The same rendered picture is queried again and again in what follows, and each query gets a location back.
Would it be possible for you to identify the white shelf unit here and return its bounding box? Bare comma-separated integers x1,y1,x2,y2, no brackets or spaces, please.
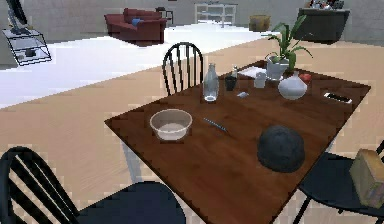
194,2,238,28

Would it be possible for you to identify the brown basket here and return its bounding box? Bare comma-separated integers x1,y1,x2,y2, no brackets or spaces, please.
248,14,272,33

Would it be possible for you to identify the beige bowl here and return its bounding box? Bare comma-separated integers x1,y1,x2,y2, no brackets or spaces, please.
149,108,194,142

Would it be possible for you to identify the tan bread loaf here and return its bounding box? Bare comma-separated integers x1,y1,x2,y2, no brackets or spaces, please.
349,148,384,210

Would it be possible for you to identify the black spindle-back chair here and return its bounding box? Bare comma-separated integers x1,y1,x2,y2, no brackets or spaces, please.
0,146,187,224
161,41,205,97

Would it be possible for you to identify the black television set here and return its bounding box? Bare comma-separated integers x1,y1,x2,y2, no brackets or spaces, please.
5,0,31,34

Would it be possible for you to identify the white round vase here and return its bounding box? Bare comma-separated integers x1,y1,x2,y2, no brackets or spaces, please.
277,70,308,101

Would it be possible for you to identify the dark grey dome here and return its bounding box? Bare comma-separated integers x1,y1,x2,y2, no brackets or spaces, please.
256,125,306,174

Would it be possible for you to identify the green house plant white pot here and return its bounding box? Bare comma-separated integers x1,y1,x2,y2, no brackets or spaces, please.
261,13,314,82

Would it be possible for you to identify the dark brown wooden table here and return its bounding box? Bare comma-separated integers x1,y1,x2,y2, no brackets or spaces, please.
104,59,372,224

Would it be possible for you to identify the black cup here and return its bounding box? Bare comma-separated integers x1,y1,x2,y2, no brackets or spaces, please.
224,75,238,92

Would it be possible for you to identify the red apple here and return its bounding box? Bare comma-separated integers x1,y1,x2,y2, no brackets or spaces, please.
299,72,313,85

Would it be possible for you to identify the white mug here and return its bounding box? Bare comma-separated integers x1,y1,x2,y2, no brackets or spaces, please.
253,71,268,89

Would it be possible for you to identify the dark grey cabinet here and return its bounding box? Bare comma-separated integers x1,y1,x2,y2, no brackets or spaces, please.
294,7,351,44

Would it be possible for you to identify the clear glass bottle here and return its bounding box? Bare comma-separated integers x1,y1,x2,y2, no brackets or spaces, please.
202,62,220,103

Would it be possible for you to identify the black mobile phone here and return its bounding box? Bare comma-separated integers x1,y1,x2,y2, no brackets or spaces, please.
323,92,353,105

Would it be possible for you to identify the black side table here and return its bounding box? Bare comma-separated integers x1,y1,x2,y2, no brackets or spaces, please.
155,6,175,26

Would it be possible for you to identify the white paper sheet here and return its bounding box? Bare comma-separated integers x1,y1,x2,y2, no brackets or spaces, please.
237,65,268,78

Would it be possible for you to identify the dark red sofa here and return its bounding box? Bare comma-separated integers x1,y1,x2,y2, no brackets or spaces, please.
103,7,168,47

